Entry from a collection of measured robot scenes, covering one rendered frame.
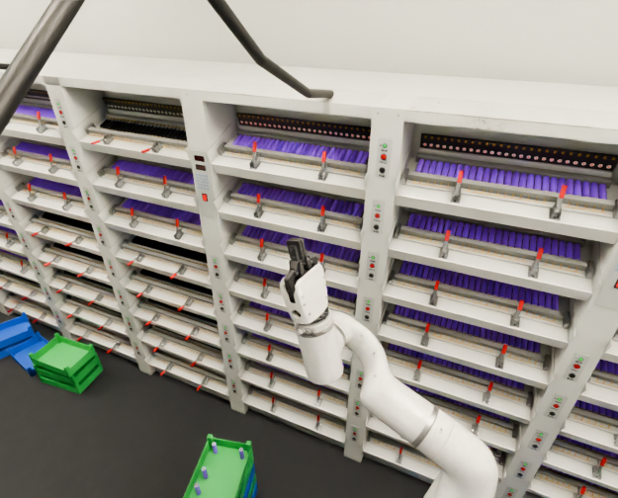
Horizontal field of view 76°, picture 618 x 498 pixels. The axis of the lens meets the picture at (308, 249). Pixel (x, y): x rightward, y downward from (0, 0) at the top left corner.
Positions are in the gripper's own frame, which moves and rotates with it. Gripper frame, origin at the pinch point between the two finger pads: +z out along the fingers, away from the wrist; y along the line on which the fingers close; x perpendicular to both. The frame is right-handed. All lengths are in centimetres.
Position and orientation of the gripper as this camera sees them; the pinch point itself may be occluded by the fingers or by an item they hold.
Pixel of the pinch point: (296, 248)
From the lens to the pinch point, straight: 78.6
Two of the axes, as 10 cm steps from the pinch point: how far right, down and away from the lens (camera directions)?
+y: 5.3, -4.2, 7.4
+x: 8.2, 0.5, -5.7
